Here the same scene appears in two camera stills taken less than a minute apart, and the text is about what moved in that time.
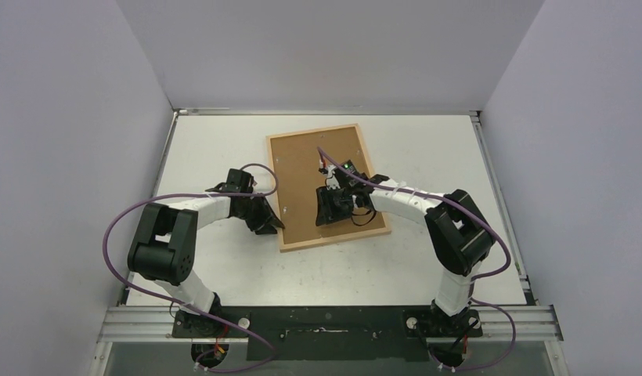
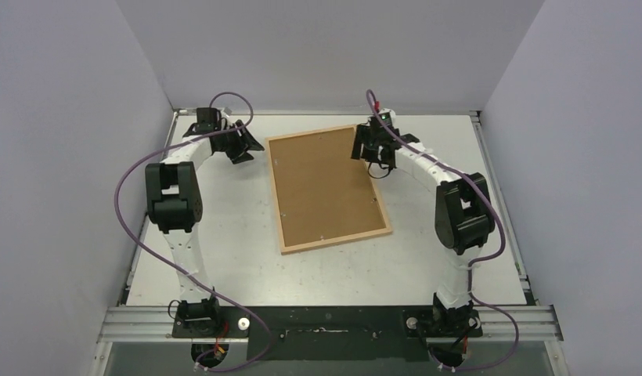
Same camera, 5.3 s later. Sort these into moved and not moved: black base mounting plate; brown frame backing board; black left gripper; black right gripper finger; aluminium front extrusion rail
Moved: black left gripper; black right gripper finger
Not moved: black base mounting plate; aluminium front extrusion rail; brown frame backing board
